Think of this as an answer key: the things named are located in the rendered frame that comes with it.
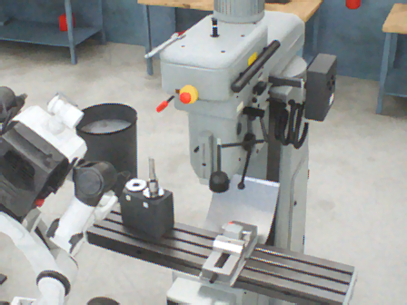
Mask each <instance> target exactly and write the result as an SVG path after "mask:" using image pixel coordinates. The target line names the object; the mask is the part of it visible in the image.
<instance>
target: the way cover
mask: <svg viewBox="0 0 407 305"><path fill-rule="evenodd" d="M242 178H243V176H242V175H240V174H238V175H237V174H234V175H233V177H232V178H231V182H230V188H229V190H228V191H227V192H223V193H217V194H216V192H213V197H212V200H211V203H210V207H209V211H208V212H207V216H206V219H205V222H204V225H203V227H202V229H208V231H214V232H217V233H218V232H221V231H223V229H222V228H221V227H223V226H224V224H225V223H229V222H232V220H234V221H240V222H244V223H247V224H254V225H257V226H258V235H259V236H260V240H259V241H258V242H260V243H263V244H265V242H266V239H267V237H268V234H269V230H270V228H271V224H272V221H273V216H274V211H275V206H276V202H277V196H278V192H279V188H280V183H277V182H270V181H266V180H263V179H258V178H254V177H247V176H245V177H244V180H243V183H244V185H245V187H244V189H243V190H239V189H238V187H236V186H237V185H238V183H239V182H241V180H242ZM255 185H256V186H255ZM233 191H234V192H233ZM227 194H228V195H227ZM226 199H227V200H226ZM239 205H240V206H239ZM245 205H246V206H245ZM261 205H262V206H261ZM256 206H257V207H256ZM244 207H245V208H244ZM238 208H239V209H238ZM269 208H270V209H269ZM217 212H218V213H217ZM227 212H228V213H227ZM256 215H257V216H256ZM254 216H255V217H254ZM229 217H230V218H229ZM259 217H260V218H259ZM250 220H251V221H250ZM218 222H219V223H218ZM217 227H218V228H217ZM221 233H222V232H221Z"/></svg>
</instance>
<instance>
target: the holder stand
mask: <svg viewBox="0 0 407 305"><path fill-rule="evenodd" d="M119 201H120V208H121V216H122V222H124V223H126V224H128V225H130V226H132V227H134V228H136V229H137V230H139V231H145V232H147V233H148V234H150V235H153V236H154V237H156V238H158V239H159V238H161V237H162V236H163V235H164V233H165V232H167V231H169V230H170V229H171V228H173V226H174V198H173V192H171V191H168V190H167V189H162V188H161V187H159V192H158V193H157V194H150V193H149V192H148V188H147V182H145V181H144V180H140V179H138V178H133V179H132V180H131V181H129V182H128V183H127V184H126V185H125V188H124V190H123V193H122V196H121V197H120V198H119Z"/></svg>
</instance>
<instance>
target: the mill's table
mask: <svg viewBox="0 0 407 305"><path fill-rule="evenodd" d="M218 235H221V236H223V234H222V233H220V232H218V233H217V232H214V231H208V230H206V229H202V228H198V227H193V226H189V225H186V224H182V223H180V222H177V221H175V222H174V226H173V228H171V229H170V230H169V231H167V232H165V233H164V235H163V236H162V237H161V238H159V239H158V238H156V237H154V236H153V235H150V234H148V233H147V232H145V231H139V230H137V229H136V228H134V227H132V226H130V225H128V224H126V223H124V222H122V216H121V208H120V206H116V205H115V206H114V207H113V209H112V210H111V212H110V213H109V214H108V216H106V217H105V218H104V219H102V220H100V221H94V222H93V223H92V224H90V225H89V226H88V227H87V228H86V232H85V239H86V242H88V243H89V244H92V245H96V246H99V247H102V248H104V249H107V250H110V251H115V252H118V253H121V254H123V255H126V256H129V257H132V258H134V259H140V260H143V261H148V262H151V263H153V264H156V265H159V266H162V267H167V268H170V269H173V270H175V271H180V272H183V273H185V272H186V273H188V274H191V275H194V276H197V277H199V275H200V273H201V271H202V267H203V265H204V263H205V262H206V261H207V259H208V258H209V256H210V254H211V253H212V252H213V243H214V240H215V239H216V237H217V236H218ZM357 274H358V270H355V269H354V266H350V265H347V264H343V263H341V262H335V261H330V260H326V259H321V258H318V257H315V256H310V255H307V254H303V253H300V252H295V251H290V250H286V249H281V248H278V247H274V246H272V245H271V246H269V245H265V244H263V243H260V242H257V244H256V247H255V249H254V251H253V253H252V255H251V257H250V259H249V260H248V261H246V264H245V266H244V268H243V270H242V271H241V273H240V275H239V277H238V278H237V281H236V283H235V284H234V285H233V286H234V287H236V288H239V289H242V290H248V291H251V292H257V293H259V294H262V295H264V296H270V297H272V298H275V299H280V300H284V301H287V302H292V303H295V304H297V305H349V304H350V300H352V297H353V294H354V287H355V284H356V281H357Z"/></svg>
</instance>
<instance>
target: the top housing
mask: <svg viewBox="0 0 407 305"><path fill-rule="evenodd" d="M212 19H216V18H215V17H214V16H213V15H208V16H206V17H205V19H203V20H201V21H200V22H199V23H198V24H196V25H195V26H192V27H191V28H190V29H189V30H188V31H187V32H185V34H186V36H185V37H184V38H183V39H181V40H177V41H175V42H172V43H171V44H169V45H168V46H166V47H165V48H164V49H163V50H162V51H161V53H160V58H161V73H162V87H163V88H164V90H165V91H166V92H167V93H168V94H170V95H174V96H180V94H179V93H176V92H175V89H177V90H180V91H181V90H182V89H183V88H184V87H185V86H186V85H191V86H192V87H194V88H195V89H196V90H197V92H198V98H197V100H200V101H205V102H210V103H221V102H225V101H228V100H230V99H231V98H232V97H233V96H234V95H235V94H236V93H234V92H233V91H232V89H231V85H233V83H234V82H235V81H236V80H237V79H238V77H239V73H244V72H245V71H246V69H247V67H248V66H250V65H251V64H252V63H253V61H254V60H255V59H257V58H258V57H259V56H260V54H261V52H263V49H264V47H267V46H268V26H267V23H265V21H263V20H259V21H257V22H254V23H242V24H233V23H226V22H223V21H220V20H218V19H217V37H216V38H212Z"/></svg>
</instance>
